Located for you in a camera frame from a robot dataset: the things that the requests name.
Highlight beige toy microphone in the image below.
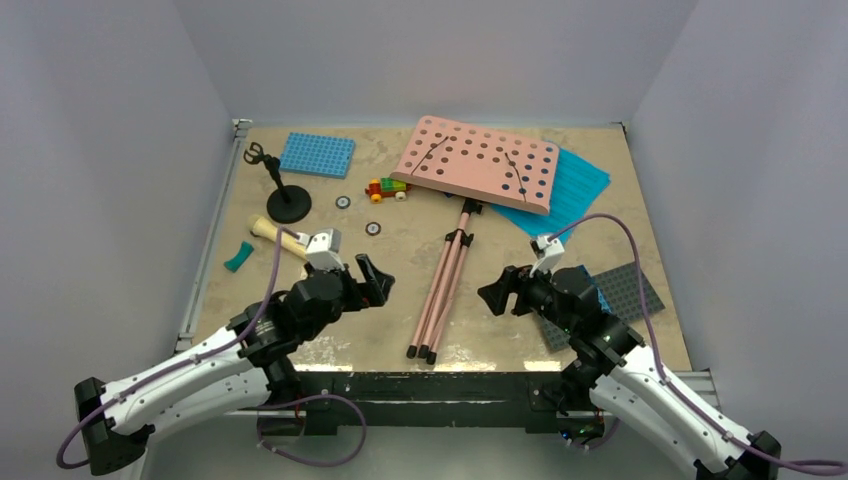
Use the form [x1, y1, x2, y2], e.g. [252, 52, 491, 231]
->
[247, 214, 310, 260]

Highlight blue sheet music page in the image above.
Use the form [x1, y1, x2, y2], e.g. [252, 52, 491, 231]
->
[493, 148, 611, 237]

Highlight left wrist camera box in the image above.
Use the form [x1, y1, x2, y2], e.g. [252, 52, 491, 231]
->
[297, 228, 344, 271]

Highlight pink music stand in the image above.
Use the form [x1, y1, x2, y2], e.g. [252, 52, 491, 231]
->
[390, 115, 559, 365]

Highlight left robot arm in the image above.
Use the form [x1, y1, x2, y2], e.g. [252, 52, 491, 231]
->
[69, 254, 395, 476]

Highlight light blue brick baseplate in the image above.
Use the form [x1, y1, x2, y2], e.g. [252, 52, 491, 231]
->
[279, 132, 355, 179]

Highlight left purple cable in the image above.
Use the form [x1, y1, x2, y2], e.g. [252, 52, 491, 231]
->
[56, 227, 303, 470]

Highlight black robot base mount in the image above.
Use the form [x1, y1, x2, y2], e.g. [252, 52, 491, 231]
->
[257, 372, 617, 445]

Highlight grey brick baseplate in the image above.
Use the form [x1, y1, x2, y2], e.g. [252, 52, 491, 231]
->
[537, 262, 644, 352]

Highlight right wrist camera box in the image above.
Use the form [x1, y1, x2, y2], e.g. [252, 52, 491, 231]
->
[530, 234, 564, 277]

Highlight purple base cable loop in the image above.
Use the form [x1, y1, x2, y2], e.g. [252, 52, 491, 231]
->
[256, 394, 369, 468]

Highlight aluminium frame rail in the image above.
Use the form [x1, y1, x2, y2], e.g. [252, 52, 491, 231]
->
[173, 118, 254, 355]

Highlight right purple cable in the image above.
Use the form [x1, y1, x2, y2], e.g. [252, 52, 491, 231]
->
[544, 213, 846, 476]

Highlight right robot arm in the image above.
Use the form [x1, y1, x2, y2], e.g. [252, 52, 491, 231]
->
[478, 266, 781, 479]

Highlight round marker sticker right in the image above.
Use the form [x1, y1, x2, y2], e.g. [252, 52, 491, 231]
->
[365, 221, 382, 236]

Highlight blue bricks on grey plate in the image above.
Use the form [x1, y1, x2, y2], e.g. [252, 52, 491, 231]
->
[579, 265, 613, 314]

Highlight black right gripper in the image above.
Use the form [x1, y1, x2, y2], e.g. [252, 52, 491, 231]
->
[477, 256, 576, 335]

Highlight colourful toy brick car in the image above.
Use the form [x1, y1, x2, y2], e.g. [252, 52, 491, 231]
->
[364, 177, 411, 204]

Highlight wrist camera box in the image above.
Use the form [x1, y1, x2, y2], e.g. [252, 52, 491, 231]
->
[530, 234, 564, 277]
[297, 228, 344, 271]

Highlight teal curved block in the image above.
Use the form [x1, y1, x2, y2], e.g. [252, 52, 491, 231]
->
[223, 241, 255, 273]

